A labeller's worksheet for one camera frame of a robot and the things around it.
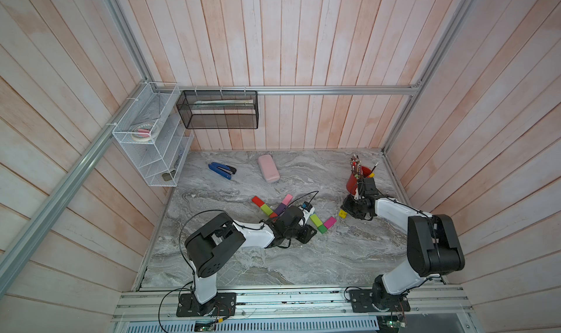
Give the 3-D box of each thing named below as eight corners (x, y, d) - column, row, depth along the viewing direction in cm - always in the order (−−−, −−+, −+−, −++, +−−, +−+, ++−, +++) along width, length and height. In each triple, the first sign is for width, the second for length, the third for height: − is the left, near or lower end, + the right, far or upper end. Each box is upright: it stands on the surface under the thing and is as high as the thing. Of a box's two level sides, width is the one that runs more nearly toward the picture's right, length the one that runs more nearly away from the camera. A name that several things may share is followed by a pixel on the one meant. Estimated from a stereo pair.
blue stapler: (206, 170, 114) (205, 167, 113) (214, 162, 118) (213, 159, 117) (230, 180, 110) (229, 177, 109) (237, 171, 114) (236, 168, 113)
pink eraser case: (267, 184, 108) (267, 180, 105) (257, 161, 119) (257, 156, 115) (280, 180, 110) (281, 176, 107) (270, 157, 120) (269, 153, 117)
